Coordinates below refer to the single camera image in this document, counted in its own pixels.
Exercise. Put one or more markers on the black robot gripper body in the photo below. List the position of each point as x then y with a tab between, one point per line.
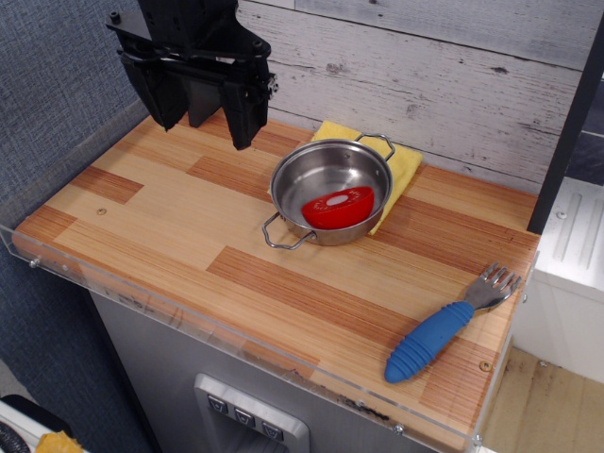
201	43

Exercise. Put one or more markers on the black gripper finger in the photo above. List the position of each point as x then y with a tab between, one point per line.
246	110
162	93

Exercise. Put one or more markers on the red tomato half toy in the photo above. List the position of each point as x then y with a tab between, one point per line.
340	209

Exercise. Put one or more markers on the small stainless steel pot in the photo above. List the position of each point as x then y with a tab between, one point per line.
329	168

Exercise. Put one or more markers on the yellow cloth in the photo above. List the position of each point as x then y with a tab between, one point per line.
403	164

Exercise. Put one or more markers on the clear acrylic edge guard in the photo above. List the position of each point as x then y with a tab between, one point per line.
333	313

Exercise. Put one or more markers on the grey toy fridge cabinet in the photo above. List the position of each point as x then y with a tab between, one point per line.
200	395

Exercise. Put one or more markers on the white toy sink unit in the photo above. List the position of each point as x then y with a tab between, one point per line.
560	319

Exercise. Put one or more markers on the blue handled metal fork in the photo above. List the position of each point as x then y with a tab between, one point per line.
421	346

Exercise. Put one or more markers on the black vertical post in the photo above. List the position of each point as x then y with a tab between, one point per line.
577	114

